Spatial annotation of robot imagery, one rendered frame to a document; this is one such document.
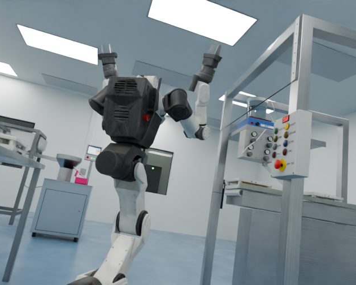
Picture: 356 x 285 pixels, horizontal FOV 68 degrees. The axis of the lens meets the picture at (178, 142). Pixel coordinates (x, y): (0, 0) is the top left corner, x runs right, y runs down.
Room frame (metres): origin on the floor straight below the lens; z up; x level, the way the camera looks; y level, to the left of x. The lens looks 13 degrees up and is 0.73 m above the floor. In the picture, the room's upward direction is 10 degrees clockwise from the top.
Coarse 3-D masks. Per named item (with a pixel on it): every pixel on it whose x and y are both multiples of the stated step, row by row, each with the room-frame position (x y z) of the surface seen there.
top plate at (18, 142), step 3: (0, 135) 1.30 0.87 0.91; (3, 135) 1.30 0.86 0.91; (6, 135) 1.30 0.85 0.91; (0, 138) 1.32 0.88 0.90; (3, 138) 1.30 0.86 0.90; (6, 138) 1.31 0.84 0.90; (9, 138) 1.31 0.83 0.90; (12, 138) 1.31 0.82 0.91; (15, 138) 1.32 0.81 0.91; (18, 138) 1.35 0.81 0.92; (18, 141) 1.36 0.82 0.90; (21, 141) 1.41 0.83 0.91; (18, 144) 1.46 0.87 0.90; (21, 144) 1.44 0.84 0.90; (24, 144) 1.48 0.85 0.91; (27, 144) 1.53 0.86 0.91
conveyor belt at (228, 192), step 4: (228, 192) 1.95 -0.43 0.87; (232, 192) 1.88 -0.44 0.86; (236, 192) 1.81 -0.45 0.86; (256, 192) 1.80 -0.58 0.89; (260, 192) 1.80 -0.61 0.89; (276, 196) 1.82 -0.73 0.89; (280, 196) 1.83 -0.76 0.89; (320, 204) 1.87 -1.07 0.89; (324, 204) 1.88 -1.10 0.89; (340, 208) 1.90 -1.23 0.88; (344, 208) 1.90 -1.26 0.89
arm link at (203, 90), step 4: (200, 84) 1.39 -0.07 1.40; (204, 84) 1.37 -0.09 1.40; (200, 88) 1.38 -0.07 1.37; (204, 88) 1.38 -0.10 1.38; (208, 88) 1.39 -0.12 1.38; (200, 92) 1.39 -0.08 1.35; (204, 92) 1.39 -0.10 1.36; (208, 92) 1.40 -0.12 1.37; (200, 96) 1.40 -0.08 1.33; (204, 96) 1.40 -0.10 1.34; (208, 96) 1.41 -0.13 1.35; (200, 100) 1.41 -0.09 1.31; (204, 100) 1.41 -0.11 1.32; (208, 100) 1.42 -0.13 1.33; (196, 104) 1.46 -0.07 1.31; (200, 104) 1.44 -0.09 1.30; (204, 104) 1.44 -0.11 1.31
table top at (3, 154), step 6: (0, 150) 1.15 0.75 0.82; (6, 150) 1.22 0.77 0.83; (0, 156) 1.35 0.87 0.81; (6, 156) 1.26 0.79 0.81; (12, 156) 1.32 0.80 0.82; (18, 156) 1.41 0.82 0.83; (24, 156) 1.51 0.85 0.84; (6, 162) 2.00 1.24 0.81; (12, 162) 1.82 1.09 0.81; (18, 162) 1.68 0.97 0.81; (24, 162) 1.56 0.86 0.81; (30, 162) 1.67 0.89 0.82; (36, 162) 1.82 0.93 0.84; (42, 168) 2.05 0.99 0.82
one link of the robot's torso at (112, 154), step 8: (112, 144) 1.28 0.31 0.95; (120, 144) 1.27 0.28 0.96; (104, 152) 1.18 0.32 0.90; (112, 152) 1.17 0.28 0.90; (120, 152) 1.22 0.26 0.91; (128, 152) 1.22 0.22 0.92; (136, 152) 1.30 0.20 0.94; (144, 152) 1.40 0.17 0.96; (96, 160) 1.19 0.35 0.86; (104, 160) 1.18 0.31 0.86; (112, 160) 1.17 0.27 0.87; (120, 160) 1.19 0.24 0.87; (128, 160) 1.24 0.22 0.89; (96, 168) 1.19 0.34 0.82; (104, 168) 1.17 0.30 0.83; (112, 168) 1.16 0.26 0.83; (120, 168) 1.20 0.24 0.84; (128, 168) 1.28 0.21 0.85; (112, 176) 1.25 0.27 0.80; (120, 176) 1.28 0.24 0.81
